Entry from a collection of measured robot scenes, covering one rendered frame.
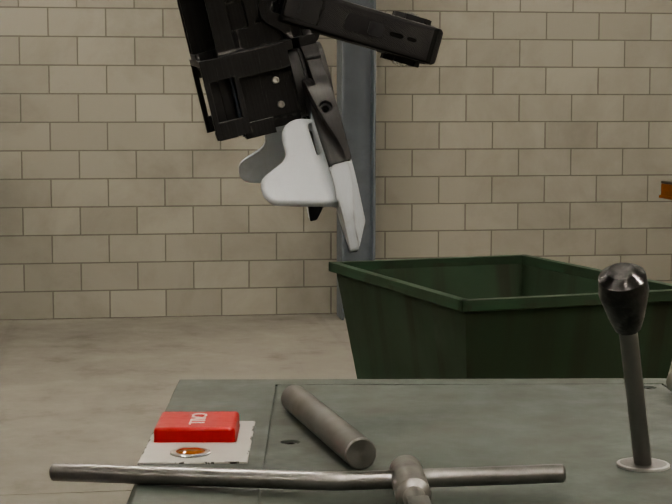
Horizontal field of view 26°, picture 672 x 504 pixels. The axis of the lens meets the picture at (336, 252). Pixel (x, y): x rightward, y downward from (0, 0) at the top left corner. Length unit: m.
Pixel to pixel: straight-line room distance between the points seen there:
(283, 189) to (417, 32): 0.14
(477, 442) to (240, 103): 0.32
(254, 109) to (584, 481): 0.33
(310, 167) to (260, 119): 0.05
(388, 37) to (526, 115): 9.91
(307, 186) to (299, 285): 9.71
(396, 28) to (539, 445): 0.33
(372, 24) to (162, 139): 9.53
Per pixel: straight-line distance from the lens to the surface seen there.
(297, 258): 10.60
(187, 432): 1.08
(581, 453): 1.06
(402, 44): 0.97
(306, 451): 1.06
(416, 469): 0.92
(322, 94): 0.92
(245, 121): 0.94
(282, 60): 0.94
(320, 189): 0.92
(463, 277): 6.38
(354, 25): 0.96
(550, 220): 10.96
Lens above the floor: 1.50
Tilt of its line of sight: 6 degrees down
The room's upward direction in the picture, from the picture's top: straight up
